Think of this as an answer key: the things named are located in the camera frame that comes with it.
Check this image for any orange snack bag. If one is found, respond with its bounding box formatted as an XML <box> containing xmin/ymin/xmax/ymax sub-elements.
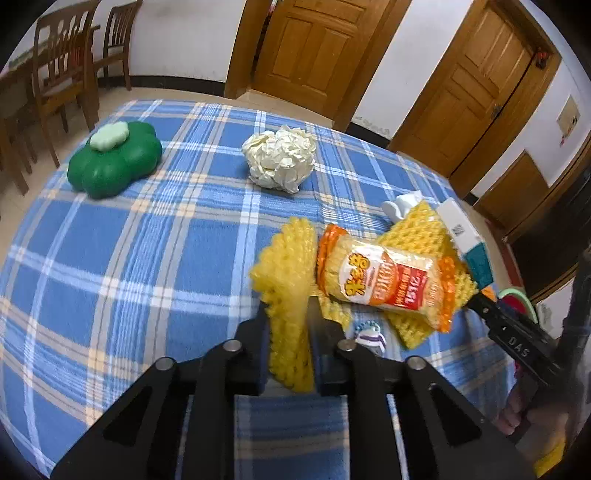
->
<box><xmin>317</xmin><ymin>224</ymin><xmax>456</xmax><ymax>333</ymax></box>

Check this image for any yellow foam fruit net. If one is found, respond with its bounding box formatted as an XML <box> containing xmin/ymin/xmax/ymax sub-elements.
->
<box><xmin>249</xmin><ymin>217</ymin><xmax>352</xmax><ymax>394</ymax></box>

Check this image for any white tissue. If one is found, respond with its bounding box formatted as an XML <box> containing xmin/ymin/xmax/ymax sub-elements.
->
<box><xmin>382</xmin><ymin>190</ymin><xmax>423</xmax><ymax>224</ymax></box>

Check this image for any white paper ball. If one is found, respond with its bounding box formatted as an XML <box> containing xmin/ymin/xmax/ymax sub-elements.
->
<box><xmin>242</xmin><ymin>125</ymin><xmax>317</xmax><ymax>194</ymax></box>

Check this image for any red green trash bin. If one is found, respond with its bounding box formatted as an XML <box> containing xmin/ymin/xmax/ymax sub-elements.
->
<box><xmin>497</xmin><ymin>287</ymin><xmax>539</xmax><ymax>324</ymax></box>

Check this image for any person's right hand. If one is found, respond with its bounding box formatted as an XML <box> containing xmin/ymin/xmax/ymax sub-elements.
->
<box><xmin>493</xmin><ymin>378</ymin><xmax>569</xmax><ymax>462</ymax></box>

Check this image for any dark entrance door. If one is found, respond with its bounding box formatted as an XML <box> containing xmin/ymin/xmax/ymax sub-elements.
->
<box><xmin>511</xmin><ymin>169</ymin><xmax>590</xmax><ymax>302</ymax></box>

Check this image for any blue plaid tablecloth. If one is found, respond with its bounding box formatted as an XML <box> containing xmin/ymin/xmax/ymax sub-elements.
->
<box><xmin>0</xmin><ymin>99</ymin><xmax>516</xmax><ymax>480</ymax></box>

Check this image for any low wooden cabinet door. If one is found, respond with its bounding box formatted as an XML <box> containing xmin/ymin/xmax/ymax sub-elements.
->
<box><xmin>475</xmin><ymin>150</ymin><xmax>550</xmax><ymax>233</ymax></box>

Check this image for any green clover-shaped box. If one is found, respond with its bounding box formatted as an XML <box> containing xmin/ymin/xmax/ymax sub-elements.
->
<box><xmin>67</xmin><ymin>121</ymin><xmax>162</xmax><ymax>199</ymax></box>

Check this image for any right wooden door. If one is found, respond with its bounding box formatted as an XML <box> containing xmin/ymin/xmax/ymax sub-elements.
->
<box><xmin>397</xmin><ymin>1</ymin><xmax>533</xmax><ymax>178</ymax></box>

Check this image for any left wooden door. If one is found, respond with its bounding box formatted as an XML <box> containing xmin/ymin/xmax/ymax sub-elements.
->
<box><xmin>252</xmin><ymin>0</ymin><xmax>389</xmax><ymax>119</ymax></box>

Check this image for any near wooden chair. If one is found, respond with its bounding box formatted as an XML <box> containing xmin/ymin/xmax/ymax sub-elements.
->
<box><xmin>0</xmin><ymin>0</ymin><xmax>103</xmax><ymax>169</ymax></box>

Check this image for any wooden chair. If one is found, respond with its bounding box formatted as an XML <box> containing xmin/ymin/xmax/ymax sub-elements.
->
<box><xmin>0</xmin><ymin>0</ymin><xmax>103</xmax><ymax>169</ymax></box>
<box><xmin>94</xmin><ymin>0</ymin><xmax>143</xmax><ymax>91</ymax></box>

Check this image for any far wooden chair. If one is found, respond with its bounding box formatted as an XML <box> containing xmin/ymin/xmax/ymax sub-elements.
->
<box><xmin>94</xmin><ymin>0</ymin><xmax>143</xmax><ymax>91</ymax></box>

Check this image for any small green toy keychain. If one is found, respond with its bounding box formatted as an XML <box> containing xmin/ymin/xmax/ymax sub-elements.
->
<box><xmin>355</xmin><ymin>321</ymin><xmax>387</xmax><ymax>357</ymax></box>

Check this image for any wall electrical panel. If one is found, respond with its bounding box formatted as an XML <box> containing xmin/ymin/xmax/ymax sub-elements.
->
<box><xmin>557</xmin><ymin>96</ymin><xmax>580</xmax><ymax>142</ymax></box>

